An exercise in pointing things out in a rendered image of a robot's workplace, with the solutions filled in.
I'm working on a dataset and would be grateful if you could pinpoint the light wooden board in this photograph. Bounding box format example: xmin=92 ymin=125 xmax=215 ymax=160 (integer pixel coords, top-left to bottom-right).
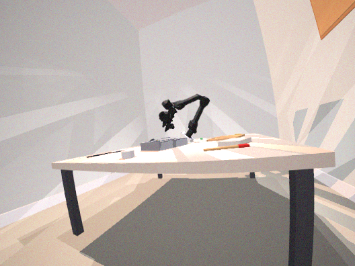
xmin=206 ymin=134 xmax=245 ymax=142

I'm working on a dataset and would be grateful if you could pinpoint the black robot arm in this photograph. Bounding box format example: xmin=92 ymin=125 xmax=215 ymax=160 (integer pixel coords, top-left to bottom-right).
xmin=161 ymin=94 xmax=210 ymax=138

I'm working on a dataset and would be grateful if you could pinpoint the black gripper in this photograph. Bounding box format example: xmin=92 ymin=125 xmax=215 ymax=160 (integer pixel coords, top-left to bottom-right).
xmin=160 ymin=111 xmax=175 ymax=132

